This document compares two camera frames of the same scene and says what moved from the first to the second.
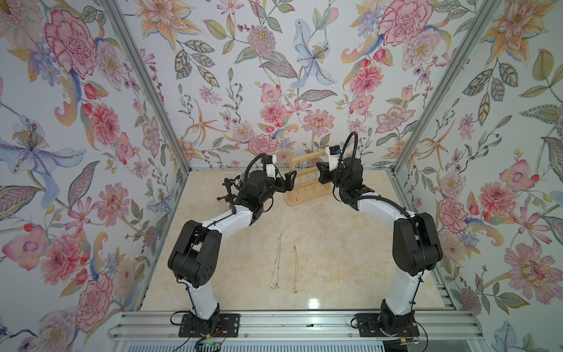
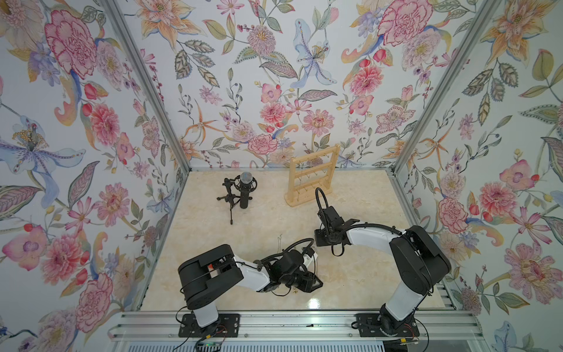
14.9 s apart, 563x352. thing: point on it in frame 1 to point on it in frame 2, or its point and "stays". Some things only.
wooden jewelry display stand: (307, 187) stays
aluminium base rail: (289, 324) stays
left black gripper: (286, 185) to (308, 284)
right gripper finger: (323, 178) to (321, 239)
